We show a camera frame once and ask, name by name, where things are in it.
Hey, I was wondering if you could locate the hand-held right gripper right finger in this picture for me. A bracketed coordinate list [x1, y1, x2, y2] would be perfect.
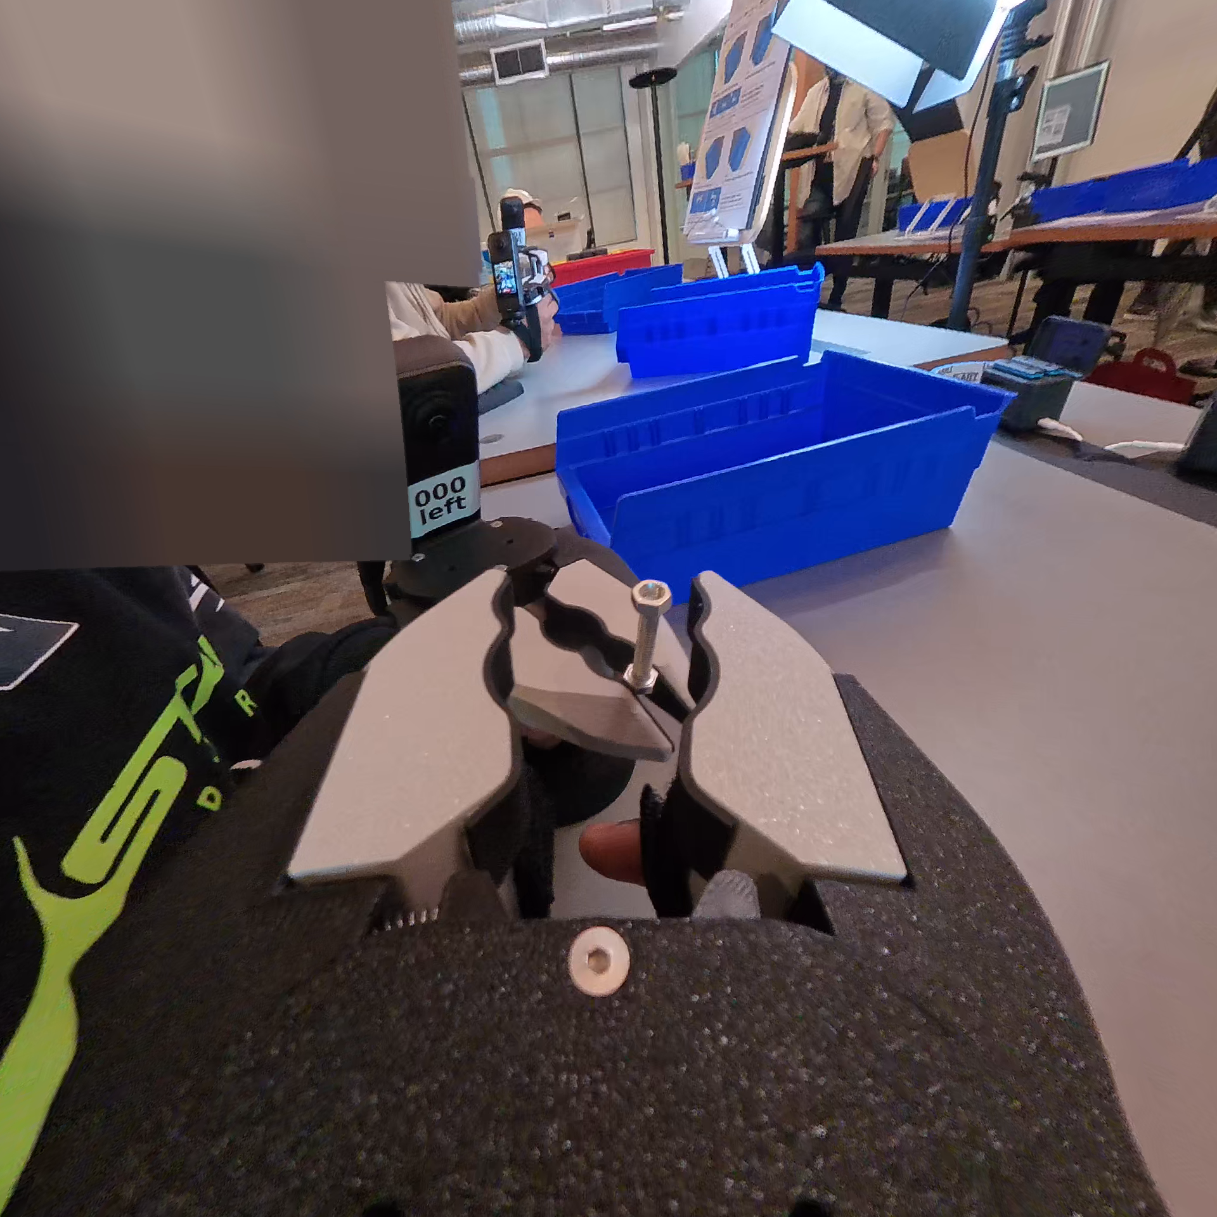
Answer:
[639, 572, 912, 921]

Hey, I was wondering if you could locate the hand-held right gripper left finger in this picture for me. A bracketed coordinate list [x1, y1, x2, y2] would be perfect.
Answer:
[285, 568, 562, 919]

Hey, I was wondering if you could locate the long wooden desk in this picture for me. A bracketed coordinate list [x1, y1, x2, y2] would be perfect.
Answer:
[815, 205, 1217, 353]

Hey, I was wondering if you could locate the grey tool case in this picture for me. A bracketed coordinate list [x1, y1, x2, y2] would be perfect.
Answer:
[1174, 396, 1217, 486]

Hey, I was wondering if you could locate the wooden chair back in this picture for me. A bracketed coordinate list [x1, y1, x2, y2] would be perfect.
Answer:
[912, 132, 976, 198]

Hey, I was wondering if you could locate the white cable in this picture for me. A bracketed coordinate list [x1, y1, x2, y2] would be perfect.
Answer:
[1038, 420, 1189, 463]

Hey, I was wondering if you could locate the black and blue device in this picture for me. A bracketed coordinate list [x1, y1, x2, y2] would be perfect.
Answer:
[983, 359, 1080, 435]

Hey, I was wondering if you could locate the red plastic bin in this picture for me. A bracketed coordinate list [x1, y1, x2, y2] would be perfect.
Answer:
[554, 250, 653, 288]

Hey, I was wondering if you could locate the black printed shirt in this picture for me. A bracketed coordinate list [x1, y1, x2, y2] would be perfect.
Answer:
[0, 568, 393, 1217]

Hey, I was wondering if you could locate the black floor lamp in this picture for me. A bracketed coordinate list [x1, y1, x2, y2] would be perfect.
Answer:
[629, 66, 679, 268]

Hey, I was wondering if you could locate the red bag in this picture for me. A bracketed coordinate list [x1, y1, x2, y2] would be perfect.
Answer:
[1096, 348, 1201, 406]

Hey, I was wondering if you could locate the studio light on stand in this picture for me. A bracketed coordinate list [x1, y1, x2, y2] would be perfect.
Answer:
[772, 0, 1052, 334]

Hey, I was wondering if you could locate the dark blue bag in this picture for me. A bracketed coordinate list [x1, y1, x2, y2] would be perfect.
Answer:
[1024, 315, 1117, 376]

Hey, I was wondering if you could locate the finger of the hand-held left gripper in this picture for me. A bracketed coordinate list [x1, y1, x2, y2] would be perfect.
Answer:
[504, 629, 682, 766]
[543, 564, 696, 690]

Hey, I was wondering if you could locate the roll-up banner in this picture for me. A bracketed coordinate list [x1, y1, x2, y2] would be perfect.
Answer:
[682, 0, 798, 249]

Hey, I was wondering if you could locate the blue plastic bin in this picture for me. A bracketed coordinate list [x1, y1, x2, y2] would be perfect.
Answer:
[1028, 159, 1217, 224]
[893, 198, 976, 237]
[614, 263, 827, 381]
[556, 263, 687, 337]
[556, 351, 1017, 594]

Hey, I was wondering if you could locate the long thin silver bolt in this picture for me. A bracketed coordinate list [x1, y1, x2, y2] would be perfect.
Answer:
[624, 607, 666, 696]

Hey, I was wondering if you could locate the person's left forearm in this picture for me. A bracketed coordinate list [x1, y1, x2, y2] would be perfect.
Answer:
[238, 613, 405, 709]

